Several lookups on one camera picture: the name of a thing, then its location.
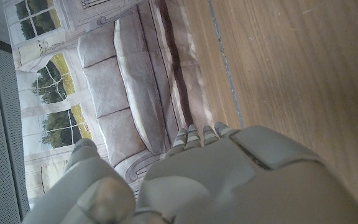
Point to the printed sofa room backdrop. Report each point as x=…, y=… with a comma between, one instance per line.
x=129, y=77

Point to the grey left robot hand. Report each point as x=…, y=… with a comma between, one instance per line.
x=228, y=180

